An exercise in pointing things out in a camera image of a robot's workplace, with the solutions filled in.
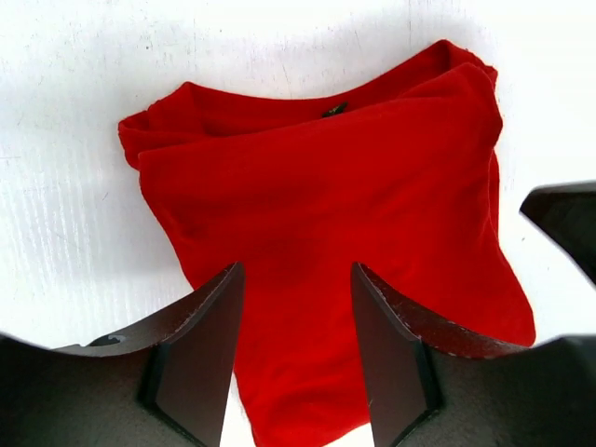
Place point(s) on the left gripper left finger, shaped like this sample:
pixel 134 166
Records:
pixel 162 381

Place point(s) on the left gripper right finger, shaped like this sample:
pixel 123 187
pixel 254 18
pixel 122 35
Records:
pixel 432 382

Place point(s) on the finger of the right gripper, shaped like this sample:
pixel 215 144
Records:
pixel 566 214

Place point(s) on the red t shirt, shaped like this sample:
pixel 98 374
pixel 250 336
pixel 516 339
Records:
pixel 399 174

